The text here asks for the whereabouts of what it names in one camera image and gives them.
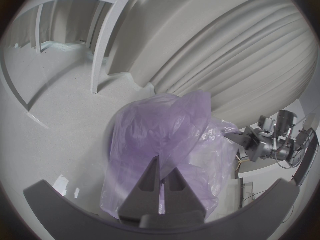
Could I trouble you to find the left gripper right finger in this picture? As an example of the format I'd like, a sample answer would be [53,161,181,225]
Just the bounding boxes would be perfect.
[164,166,205,222]

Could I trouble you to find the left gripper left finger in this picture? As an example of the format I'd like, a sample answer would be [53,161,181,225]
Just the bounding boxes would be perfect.
[117,156,161,226]

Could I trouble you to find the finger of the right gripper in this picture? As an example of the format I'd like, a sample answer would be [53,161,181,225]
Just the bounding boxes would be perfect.
[223,131,250,149]

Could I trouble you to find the purple plastic bag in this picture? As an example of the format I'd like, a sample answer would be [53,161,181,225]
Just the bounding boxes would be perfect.
[99,89,242,221]

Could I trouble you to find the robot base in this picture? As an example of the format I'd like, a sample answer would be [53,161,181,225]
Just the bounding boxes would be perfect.
[225,156,300,209]

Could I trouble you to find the white curtain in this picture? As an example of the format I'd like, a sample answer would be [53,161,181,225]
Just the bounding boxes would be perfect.
[107,0,318,129]

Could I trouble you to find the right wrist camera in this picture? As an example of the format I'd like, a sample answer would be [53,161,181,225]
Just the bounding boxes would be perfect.
[257,115,276,134]

